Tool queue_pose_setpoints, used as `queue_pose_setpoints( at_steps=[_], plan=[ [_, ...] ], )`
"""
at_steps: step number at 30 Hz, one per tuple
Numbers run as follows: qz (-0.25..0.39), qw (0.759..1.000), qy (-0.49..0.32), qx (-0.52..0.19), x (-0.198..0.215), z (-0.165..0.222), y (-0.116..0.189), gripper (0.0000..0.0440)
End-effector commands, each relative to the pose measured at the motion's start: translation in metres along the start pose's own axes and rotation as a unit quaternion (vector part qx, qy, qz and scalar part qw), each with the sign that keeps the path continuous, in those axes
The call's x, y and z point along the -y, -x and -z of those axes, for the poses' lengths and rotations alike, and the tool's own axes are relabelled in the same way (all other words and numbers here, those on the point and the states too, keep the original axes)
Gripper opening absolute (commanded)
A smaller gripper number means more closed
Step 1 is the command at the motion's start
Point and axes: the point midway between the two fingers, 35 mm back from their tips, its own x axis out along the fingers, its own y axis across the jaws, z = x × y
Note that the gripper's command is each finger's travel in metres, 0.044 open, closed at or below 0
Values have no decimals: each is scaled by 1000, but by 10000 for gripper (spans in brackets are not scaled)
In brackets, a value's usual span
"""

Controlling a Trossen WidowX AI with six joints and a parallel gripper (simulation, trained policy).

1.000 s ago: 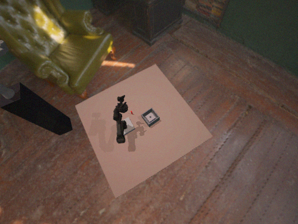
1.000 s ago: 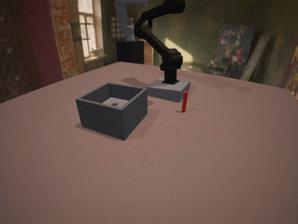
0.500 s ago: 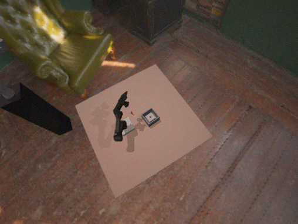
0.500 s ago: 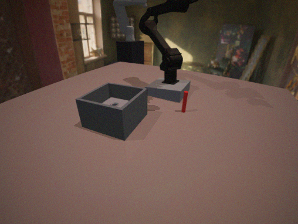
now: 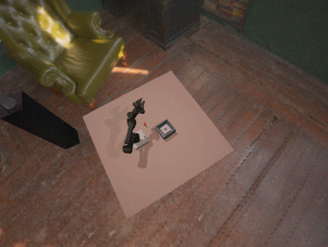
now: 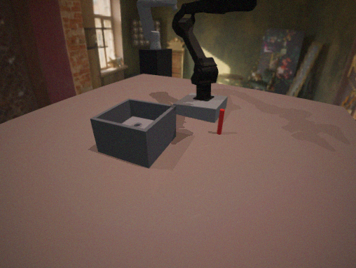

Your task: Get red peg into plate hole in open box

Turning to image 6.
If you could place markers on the red peg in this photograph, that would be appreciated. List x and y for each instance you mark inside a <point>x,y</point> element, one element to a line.
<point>220,121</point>

